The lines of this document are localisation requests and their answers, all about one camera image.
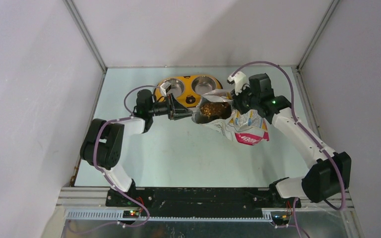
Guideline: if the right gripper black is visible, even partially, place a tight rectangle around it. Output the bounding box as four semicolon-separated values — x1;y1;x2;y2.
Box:
231;84;259;116

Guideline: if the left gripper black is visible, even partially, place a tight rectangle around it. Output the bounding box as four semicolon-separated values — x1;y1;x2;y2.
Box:
147;93;192;120

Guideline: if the colourful pet food bag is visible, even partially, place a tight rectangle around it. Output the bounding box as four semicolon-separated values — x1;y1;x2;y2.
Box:
192;89;270;146

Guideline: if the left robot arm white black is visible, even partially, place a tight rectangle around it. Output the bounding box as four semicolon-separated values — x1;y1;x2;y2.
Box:
80;85;193;207

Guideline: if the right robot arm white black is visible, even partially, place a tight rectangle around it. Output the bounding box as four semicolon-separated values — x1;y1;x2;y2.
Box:
227;71;351;209

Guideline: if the yellow double pet bowl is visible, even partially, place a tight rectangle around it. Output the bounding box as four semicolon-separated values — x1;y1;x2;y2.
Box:
157;74;223;108

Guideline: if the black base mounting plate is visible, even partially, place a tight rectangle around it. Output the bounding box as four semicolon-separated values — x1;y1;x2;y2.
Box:
105;187;295;217

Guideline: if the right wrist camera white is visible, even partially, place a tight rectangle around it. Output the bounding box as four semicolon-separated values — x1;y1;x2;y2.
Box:
227;71;248;96

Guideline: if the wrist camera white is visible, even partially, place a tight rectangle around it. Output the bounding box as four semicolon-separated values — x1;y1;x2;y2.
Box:
227;71;248;96
159;81;172;97

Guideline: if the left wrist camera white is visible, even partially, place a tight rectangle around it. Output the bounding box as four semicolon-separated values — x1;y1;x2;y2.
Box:
159;81;172;97

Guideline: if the grey slotted cable duct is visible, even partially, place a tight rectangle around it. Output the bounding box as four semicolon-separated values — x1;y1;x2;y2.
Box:
65;209;273;222

